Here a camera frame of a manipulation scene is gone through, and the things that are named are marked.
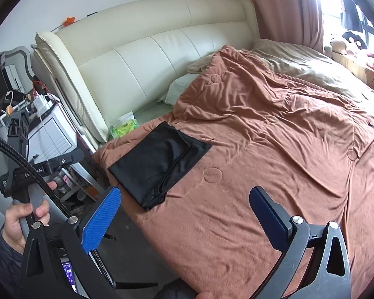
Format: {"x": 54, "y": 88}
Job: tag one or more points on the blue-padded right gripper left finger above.
{"x": 82, "y": 236}

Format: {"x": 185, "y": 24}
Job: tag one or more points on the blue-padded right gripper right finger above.
{"x": 289, "y": 237}

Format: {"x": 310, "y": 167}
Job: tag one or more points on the black garment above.
{"x": 158, "y": 162}

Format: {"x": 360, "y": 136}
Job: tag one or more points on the dark grey sleeve forearm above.
{"x": 10, "y": 268}

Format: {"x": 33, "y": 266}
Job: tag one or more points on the person's left hand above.
{"x": 12, "y": 232}

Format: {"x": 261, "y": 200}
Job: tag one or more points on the smartphone with lit screen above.
{"x": 68, "y": 269}

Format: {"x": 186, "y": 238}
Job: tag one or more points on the white bedside cabinet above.
{"x": 57, "y": 149}

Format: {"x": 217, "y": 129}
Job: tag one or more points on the brown bed quilt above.
{"x": 311, "y": 149}

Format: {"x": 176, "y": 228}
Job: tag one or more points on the green tissue pack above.
{"x": 123, "y": 125}

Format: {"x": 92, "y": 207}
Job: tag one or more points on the cream leather headboard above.
{"x": 124, "y": 58}

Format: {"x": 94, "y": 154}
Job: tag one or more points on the orange toy on headboard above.
{"x": 69, "y": 21}

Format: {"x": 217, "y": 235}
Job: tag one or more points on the bear-print window cushion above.
{"x": 357, "y": 67}

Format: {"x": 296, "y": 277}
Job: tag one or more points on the plush toy bear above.
{"x": 336, "y": 45}

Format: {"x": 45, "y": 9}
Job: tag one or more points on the black eye mask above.
{"x": 355, "y": 39}

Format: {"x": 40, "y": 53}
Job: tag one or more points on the dark hanging garment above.
{"x": 354, "y": 20}

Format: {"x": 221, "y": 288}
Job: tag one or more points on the pink left curtain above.
{"x": 291, "y": 21}

